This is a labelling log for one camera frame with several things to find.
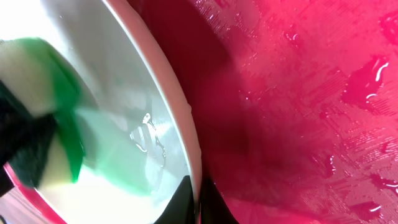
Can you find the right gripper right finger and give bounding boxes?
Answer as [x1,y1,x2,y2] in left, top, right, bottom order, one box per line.
[200,177,238,224]

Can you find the green yellow sponge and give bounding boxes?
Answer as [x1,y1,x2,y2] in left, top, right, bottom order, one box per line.
[1,38,85,189]

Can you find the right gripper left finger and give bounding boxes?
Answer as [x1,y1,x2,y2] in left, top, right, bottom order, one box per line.
[154,175,195,224]

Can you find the white plate top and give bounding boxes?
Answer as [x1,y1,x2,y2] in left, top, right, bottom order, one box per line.
[1,0,201,223]

